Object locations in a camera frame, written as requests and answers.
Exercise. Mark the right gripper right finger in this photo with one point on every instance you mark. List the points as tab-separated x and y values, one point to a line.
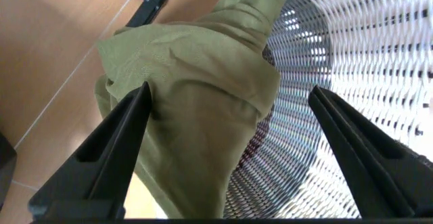
379	170

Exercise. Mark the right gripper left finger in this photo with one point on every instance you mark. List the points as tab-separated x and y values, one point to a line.
111	170

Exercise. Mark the green garment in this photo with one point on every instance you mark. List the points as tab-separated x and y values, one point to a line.
196	99

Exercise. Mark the white laundry basket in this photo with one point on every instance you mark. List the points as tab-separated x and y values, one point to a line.
355	48

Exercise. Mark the black clothes rack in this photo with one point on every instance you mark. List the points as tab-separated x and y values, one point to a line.
152	4

